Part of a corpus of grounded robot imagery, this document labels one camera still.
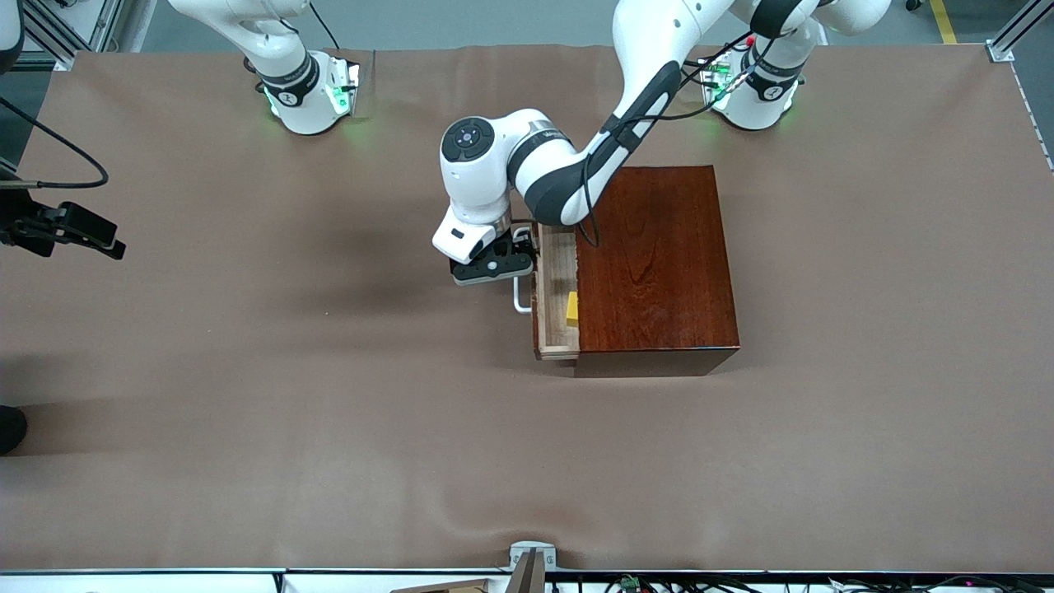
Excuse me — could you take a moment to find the light wood drawer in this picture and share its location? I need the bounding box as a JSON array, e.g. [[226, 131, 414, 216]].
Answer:
[[512, 222, 582, 362]]

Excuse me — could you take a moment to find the dark red-brown wooden cabinet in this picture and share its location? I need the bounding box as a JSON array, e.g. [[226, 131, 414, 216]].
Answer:
[[572, 166, 741, 379]]

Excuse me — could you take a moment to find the black round object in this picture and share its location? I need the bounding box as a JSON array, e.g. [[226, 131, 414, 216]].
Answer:
[[0, 405, 29, 455]]

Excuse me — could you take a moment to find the metal table clamp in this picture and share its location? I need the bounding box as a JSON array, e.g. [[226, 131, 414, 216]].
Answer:
[[506, 540, 558, 593]]

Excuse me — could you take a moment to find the brown board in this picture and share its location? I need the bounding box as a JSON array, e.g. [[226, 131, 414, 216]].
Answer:
[[391, 579, 488, 593]]

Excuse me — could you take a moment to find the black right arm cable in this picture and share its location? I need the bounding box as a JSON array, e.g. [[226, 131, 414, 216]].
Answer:
[[0, 97, 110, 190]]

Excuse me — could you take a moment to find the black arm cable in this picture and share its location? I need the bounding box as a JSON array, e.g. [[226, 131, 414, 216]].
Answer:
[[0, 97, 110, 190], [579, 31, 757, 248]]

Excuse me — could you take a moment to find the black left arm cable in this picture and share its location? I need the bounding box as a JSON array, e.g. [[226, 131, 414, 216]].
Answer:
[[579, 31, 757, 248]]

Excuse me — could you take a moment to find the black right base cable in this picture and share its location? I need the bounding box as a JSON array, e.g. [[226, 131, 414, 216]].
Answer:
[[309, 0, 341, 52]]

